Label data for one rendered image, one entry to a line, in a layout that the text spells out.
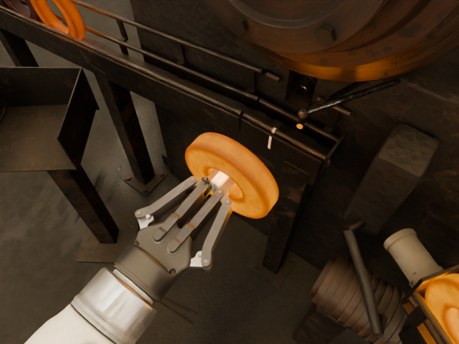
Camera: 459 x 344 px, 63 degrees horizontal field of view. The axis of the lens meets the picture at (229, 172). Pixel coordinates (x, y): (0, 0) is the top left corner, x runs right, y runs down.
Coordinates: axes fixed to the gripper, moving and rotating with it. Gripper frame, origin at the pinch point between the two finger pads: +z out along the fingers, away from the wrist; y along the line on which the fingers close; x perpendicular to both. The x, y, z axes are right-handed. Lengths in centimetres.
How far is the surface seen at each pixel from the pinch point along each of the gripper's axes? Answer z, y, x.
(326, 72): 20.1, 3.7, 5.7
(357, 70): 20.2, 8.1, 8.2
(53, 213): -15, -76, -83
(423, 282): 7.2, 31.8, -12.9
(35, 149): -10, -49, -24
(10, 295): -44, -63, -82
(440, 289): 7.6, 34.3, -12.8
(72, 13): 22, -68, -14
